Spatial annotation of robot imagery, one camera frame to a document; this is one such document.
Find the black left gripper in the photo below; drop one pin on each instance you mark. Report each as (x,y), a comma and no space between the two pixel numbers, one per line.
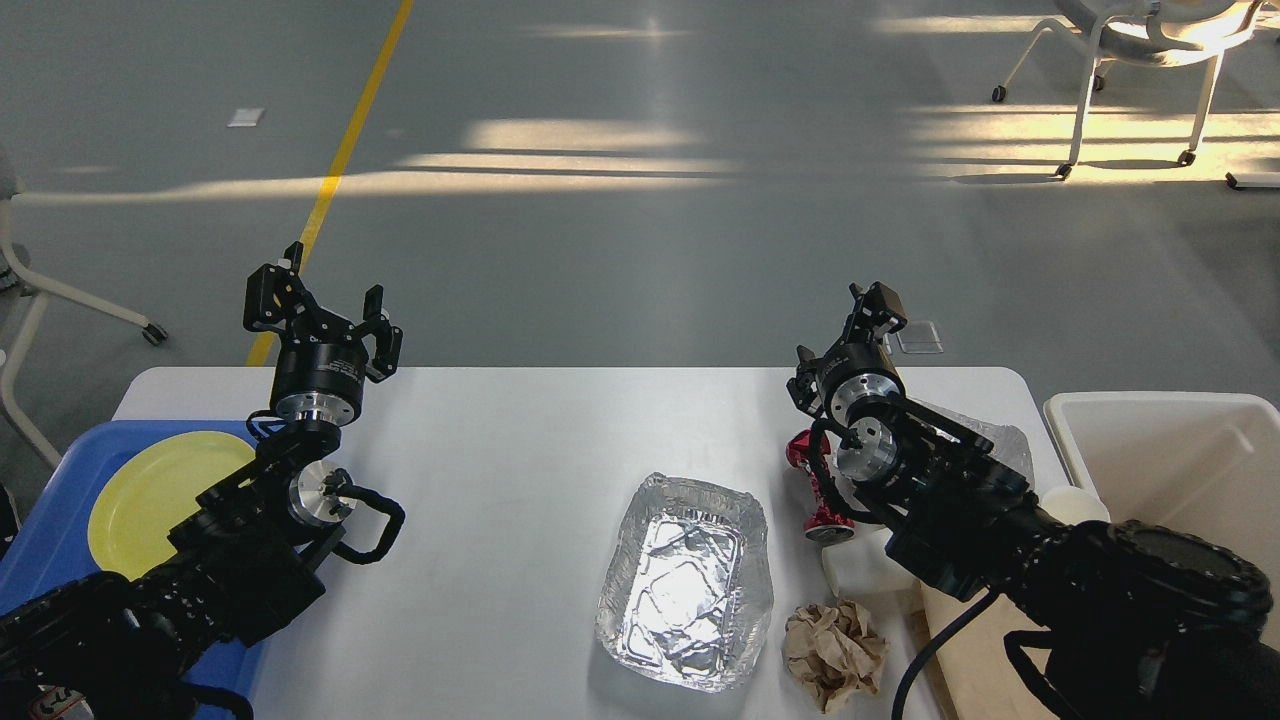
(322,365)

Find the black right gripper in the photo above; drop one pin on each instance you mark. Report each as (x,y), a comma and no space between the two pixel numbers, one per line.
(857,366)

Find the yellow plastic plate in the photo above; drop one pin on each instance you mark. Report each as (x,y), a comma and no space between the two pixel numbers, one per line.
(130,520)

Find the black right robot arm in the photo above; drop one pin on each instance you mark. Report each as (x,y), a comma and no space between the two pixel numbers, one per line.
(968,526)

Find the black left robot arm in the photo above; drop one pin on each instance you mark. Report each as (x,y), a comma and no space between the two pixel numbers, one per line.
(309,508)

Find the white chair base left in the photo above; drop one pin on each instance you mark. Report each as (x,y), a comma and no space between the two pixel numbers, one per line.
(39,289)

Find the crushed red soda can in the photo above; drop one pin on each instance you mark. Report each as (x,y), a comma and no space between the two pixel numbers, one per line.
(824,526)

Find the aluminium foil tray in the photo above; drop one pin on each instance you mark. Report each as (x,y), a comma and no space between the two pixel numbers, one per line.
(688,596)

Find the crumpled brown paper ball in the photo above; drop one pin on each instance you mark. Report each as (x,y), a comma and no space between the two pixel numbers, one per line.
(834,653)

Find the white plastic bin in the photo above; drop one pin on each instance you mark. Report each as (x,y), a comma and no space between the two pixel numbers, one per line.
(1189,480)

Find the wooden board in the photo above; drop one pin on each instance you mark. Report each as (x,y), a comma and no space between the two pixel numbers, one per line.
(972,674)

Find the white office chair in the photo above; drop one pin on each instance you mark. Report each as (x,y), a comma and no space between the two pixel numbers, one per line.
(1144,34)

